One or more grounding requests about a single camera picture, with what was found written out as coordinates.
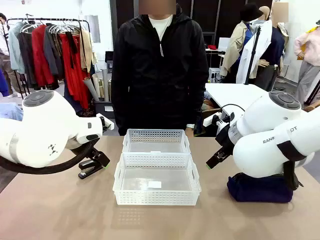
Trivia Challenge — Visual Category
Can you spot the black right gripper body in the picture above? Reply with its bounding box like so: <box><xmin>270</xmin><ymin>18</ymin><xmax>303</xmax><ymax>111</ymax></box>
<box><xmin>215</xmin><ymin>123</ymin><xmax>236</xmax><ymax>153</ymax></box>

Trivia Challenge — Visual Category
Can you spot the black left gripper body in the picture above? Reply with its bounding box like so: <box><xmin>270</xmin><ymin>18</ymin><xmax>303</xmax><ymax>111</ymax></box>
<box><xmin>87</xmin><ymin>147</ymin><xmax>103</xmax><ymax>161</ymax></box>

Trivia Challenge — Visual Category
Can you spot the black stapler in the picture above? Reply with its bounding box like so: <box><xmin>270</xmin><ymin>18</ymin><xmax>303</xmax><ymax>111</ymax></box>
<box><xmin>78</xmin><ymin>159</ymin><xmax>105</xmax><ymax>180</ymax></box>

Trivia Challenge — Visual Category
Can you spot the navy blue zip pouch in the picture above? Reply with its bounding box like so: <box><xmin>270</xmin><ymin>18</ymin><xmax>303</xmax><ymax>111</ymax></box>
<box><xmin>226</xmin><ymin>172</ymin><xmax>294</xmax><ymax>204</ymax></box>

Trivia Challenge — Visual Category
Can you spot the person's right forearm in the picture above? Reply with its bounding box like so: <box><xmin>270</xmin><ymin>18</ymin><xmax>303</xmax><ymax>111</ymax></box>
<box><xmin>111</xmin><ymin>82</ymin><xmax>129</xmax><ymax>136</ymax></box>

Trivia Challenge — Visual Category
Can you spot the person's left forearm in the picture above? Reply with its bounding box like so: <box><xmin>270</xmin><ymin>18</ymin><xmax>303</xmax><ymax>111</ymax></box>
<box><xmin>184</xmin><ymin>82</ymin><xmax>210</xmax><ymax>126</ymax></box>

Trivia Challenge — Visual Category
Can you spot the white table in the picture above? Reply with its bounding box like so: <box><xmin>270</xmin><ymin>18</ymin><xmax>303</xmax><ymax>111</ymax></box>
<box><xmin>204</xmin><ymin>82</ymin><xmax>309</xmax><ymax>118</ymax></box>

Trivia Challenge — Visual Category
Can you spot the grey plastic storage box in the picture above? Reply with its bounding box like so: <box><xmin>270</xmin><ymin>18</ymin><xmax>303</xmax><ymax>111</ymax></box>
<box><xmin>93</xmin><ymin>99</ymin><xmax>116</xmax><ymax>119</ymax></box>

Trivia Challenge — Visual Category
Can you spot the white perforated plastic basket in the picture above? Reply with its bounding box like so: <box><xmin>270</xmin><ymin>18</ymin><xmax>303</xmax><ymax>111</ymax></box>
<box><xmin>122</xmin><ymin>128</ymin><xmax>192</xmax><ymax>155</ymax></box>
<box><xmin>112</xmin><ymin>152</ymin><xmax>202</xmax><ymax>206</ymax></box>

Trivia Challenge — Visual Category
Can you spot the white computer tower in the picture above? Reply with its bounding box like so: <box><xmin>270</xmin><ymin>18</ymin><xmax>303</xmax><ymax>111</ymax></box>
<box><xmin>208</xmin><ymin>67</ymin><xmax>222</xmax><ymax>83</ymax></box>

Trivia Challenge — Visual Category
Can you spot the dark blue hanging garment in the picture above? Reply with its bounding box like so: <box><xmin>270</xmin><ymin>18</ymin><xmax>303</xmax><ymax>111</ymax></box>
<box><xmin>63</xmin><ymin>82</ymin><xmax>83</xmax><ymax>114</ymax></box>

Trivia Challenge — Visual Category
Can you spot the grey leaning cardboard tube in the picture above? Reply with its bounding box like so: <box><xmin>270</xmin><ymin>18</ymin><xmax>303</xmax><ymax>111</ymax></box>
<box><xmin>83</xmin><ymin>76</ymin><xmax>100</xmax><ymax>102</ymax></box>

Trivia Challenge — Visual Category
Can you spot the beige cardboard tube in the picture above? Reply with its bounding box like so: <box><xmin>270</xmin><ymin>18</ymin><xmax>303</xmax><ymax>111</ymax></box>
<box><xmin>91</xmin><ymin>72</ymin><xmax>101</xmax><ymax>99</ymax></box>

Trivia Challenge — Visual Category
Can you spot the tall white cardboard tube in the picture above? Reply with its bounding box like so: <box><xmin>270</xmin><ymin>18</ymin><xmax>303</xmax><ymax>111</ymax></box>
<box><xmin>101</xmin><ymin>68</ymin><xmax>110</xmax><ymax>102</ymax></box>

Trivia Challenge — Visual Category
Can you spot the red hanging dress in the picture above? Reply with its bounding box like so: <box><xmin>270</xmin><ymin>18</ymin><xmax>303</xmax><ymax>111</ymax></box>
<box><xmin>59</xmin><ymin>33</ymin><xmax>90</xmax><ymax>110</ymax></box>

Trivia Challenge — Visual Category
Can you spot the person in black jacket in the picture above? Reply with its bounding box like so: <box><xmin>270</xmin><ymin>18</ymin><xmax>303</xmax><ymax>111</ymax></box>
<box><xmin>111</xmin><ymin>4</ymin><xmax>210</xmax><ymax>137</ymax></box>

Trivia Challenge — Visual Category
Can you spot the mannequin with white coat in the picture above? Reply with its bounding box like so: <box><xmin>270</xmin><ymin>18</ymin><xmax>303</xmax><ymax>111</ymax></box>
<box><xmin>236</xmin><ymin>6</ymin><xmax>274</xmax><ymax>85</ymax></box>

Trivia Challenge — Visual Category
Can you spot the black tripod pole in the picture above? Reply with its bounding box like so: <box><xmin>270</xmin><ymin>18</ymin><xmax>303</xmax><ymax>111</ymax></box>
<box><xmin>244</xmin><ymin>25</ymin><xmax>263</xmax><ymax>86</ymax></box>

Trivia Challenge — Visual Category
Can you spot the mannequin with beige trench coat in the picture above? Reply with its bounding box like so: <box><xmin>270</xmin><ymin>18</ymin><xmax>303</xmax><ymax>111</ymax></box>
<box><xmin>219</xmin><ymin>2</ymin><xmax>265</xmax><ymax>84</ymax></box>

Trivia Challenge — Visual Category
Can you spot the black equipment stand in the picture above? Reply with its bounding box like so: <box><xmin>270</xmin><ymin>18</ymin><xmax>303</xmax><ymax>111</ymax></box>
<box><xmin>104</xmin><ymin>50</ymin><xmax>115</xmax><ymax>74</ymax></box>

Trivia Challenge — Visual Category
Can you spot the white upright board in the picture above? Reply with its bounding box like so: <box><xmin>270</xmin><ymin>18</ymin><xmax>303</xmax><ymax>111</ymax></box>
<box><xmin>218</xmin><ymin>37</ymin><xmax>232</xmax><ymax>51</ymax></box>

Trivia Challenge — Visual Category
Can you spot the light blue draped shirt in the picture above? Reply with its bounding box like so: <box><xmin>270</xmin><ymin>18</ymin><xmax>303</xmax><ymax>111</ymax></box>
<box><xmin>0</xmin><ymin>101</ymin><xmax>25</xmax><ymax>122</ymax></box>

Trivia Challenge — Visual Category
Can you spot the figure in navy clothes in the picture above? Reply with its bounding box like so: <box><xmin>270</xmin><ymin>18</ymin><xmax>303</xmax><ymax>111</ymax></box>
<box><xmin>257</xmin><ymin>2</ymin><xmax>290</xmax><ymax>92</ymax></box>

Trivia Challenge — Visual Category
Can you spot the beige hanging garment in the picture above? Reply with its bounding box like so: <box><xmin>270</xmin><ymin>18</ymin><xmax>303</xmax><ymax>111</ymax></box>
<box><xmin>79</xmin><ymin>29</ymin><xmax>95</xmax><ymax>74</ymax></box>

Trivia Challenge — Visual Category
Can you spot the black hanging scarf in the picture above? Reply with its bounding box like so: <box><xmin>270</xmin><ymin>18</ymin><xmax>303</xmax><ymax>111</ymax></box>
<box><xmin>65</xmin><ymin>31</ymin><xmax>79</xmax><ymax>70</ymax></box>

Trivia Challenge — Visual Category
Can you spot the grey hanging jacket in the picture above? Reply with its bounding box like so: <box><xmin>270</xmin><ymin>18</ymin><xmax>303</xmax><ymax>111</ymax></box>
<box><xmin>43</xmin><ymin>24</ymin><xmax>65</xmax><ymax>79</ymax></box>

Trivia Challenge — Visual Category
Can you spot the red hanging jacket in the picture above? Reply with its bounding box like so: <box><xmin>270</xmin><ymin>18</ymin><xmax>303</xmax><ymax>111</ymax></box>
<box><xmin>31</xmin><ymin>24</ymin><xmax>56</xmax><ymax>87</ymax></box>

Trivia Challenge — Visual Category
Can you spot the royal blue cloth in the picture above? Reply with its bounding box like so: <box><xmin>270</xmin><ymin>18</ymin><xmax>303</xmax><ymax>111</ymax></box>
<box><xmin>0</xmin><ymin>69</ymin><xmax>10</xmax><ymax>97</ymax></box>

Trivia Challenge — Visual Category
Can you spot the dark grey hanging garment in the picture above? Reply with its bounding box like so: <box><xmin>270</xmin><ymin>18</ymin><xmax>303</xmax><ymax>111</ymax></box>
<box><xmin>17</xmin><ymin>32</ymin><xmax>39</xmax><ymax>89</ymax></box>

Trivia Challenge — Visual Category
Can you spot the person in pink sweater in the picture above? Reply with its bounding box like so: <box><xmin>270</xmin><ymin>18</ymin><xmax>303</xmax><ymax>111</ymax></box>
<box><xmin>293</xmin><ymin>19</ymin><xmax>320</xmax><ymax>107</ymax></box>

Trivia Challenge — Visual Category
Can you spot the white t-shirt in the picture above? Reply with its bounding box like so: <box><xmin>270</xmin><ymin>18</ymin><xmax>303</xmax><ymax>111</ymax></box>
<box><xmin>148</xmin><ymin>14</ymin><xmax>174</xmax><ymax>41</ymax></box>

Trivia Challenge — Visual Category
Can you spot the bystander in white shirt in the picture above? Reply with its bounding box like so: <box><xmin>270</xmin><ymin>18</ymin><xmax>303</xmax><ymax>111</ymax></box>
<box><xmin>0</xmin><ymin>12</ymin><xmax>23</xmax><ymax>99</ymax></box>

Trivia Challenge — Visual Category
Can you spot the pale blue hanging shirt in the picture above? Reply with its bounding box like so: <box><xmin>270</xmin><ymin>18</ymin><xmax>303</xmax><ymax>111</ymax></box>
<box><xmin>8</xmin><ymin>21</ymin><xmax>26</xmax><ymax>75</ymax></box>

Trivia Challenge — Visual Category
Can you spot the black clothes rack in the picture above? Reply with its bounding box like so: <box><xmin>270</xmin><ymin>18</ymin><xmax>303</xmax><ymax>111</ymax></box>
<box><xmin>6</xmin><ymin>16</ymin><xmax>92</xmax><ymax>101</ymax></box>

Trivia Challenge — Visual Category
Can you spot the right arm white wrist camera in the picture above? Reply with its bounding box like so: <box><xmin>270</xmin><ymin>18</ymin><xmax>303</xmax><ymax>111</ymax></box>
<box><xmin>202</xmin><ymin>113</ymin><xmax>226</xmax><ymax>128</ymax></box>

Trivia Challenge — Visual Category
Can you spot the arm white wrist camera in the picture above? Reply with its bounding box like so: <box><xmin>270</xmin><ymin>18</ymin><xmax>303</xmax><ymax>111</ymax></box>
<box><xmin>96</xmin><ymin>113</ymin><xmax>115</xmax><ymax>131</ymax></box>
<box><xmin>202</xmin><ymin>113</ymin><xmax>226</xmax><ymax>128</ymax></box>

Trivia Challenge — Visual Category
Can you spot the left arm white wrist camera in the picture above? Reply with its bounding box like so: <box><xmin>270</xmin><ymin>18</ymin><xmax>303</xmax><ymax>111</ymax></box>
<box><xmin>96</xmin><ymin>113</ymin><xmax>115</xmax><ymax>131</ymax></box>

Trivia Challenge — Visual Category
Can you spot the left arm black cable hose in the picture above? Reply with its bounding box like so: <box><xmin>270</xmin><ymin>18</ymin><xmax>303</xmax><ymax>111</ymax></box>
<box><xmin>0</xmin><ymin>138</ymin><xmax>101</xmax><ymax>175</ymax></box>

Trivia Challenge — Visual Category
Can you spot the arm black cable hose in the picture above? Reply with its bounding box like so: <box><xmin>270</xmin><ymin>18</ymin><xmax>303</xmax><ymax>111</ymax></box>
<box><xmin>283</xmin><ymin>159</ymin><xmax>305</xmax><ymax>191</ymax></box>
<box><xmin>0</xmin><ymin>138</ymin><xmax>101</xmax><ymax>175</ymax></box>

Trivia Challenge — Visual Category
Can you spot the black strap on right arm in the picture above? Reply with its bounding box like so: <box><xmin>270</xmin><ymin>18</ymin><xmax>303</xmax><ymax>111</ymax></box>
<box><xmin>276</xmin><ymin>139</ymin><xmax>307</xmax><ymax>162</ymax></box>

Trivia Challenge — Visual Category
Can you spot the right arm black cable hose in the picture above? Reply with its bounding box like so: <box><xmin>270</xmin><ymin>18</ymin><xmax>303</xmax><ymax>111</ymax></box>
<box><xmin>283</xmin><ymin>159</ymin><xmax>305</xmax><ymax>191</ymax></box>

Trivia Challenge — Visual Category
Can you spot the white wall poster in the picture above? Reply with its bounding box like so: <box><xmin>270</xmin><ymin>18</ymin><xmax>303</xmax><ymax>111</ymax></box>
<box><xmin>86</xmin><ymin>14</ymin><xmax>101</xmax><ymax>44</ymax></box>

